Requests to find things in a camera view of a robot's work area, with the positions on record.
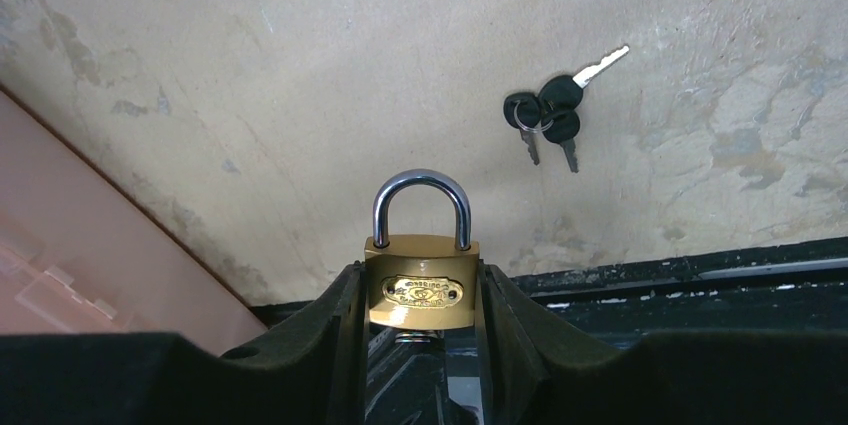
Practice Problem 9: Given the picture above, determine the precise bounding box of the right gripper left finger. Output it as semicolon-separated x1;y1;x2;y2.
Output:
1;263;368;424

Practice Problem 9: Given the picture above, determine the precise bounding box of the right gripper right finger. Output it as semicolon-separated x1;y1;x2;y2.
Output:
475;264;847;424

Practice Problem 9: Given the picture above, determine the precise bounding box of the brass padlock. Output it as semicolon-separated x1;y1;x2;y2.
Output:
364;169;480;331

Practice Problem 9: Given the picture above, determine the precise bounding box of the black key bunch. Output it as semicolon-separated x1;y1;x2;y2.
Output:
503;44;630;173

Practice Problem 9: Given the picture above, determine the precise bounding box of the pink plastic storage box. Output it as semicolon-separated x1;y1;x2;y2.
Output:
1;97;265;354

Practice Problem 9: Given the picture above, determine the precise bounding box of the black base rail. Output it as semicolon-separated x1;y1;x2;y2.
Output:
251;236;848;425

